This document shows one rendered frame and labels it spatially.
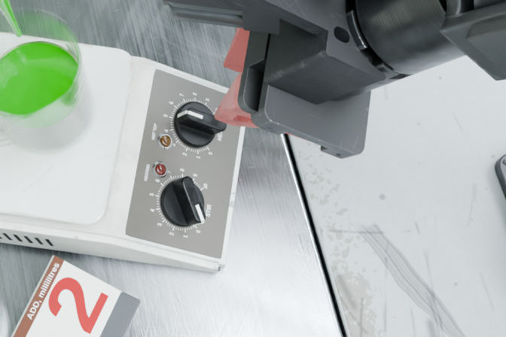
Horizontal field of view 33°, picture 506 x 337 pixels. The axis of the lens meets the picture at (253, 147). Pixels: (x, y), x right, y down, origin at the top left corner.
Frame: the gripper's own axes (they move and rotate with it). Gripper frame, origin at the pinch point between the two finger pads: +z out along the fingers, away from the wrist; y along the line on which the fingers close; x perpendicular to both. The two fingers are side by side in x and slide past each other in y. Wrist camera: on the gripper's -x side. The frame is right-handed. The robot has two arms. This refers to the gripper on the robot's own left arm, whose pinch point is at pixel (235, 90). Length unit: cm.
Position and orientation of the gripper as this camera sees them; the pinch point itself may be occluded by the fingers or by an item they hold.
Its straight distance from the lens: 53.1
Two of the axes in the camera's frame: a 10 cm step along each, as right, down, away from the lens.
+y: -1.5, 9.3, -3.2
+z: -5.5, 1.9, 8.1
